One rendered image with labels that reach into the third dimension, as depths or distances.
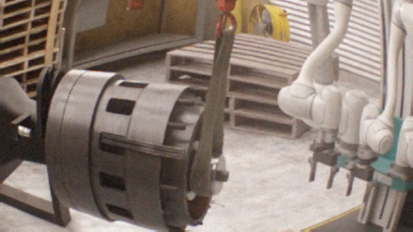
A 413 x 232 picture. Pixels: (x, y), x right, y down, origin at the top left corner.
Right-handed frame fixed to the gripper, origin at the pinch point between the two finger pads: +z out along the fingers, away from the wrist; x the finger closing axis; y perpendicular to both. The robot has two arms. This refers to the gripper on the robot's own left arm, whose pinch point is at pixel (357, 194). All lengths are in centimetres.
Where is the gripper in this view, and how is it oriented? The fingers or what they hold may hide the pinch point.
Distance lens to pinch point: 296.2
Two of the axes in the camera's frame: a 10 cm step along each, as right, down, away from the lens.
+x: 5.7, 2.4, -7.8
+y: -8.2, 1.0, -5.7
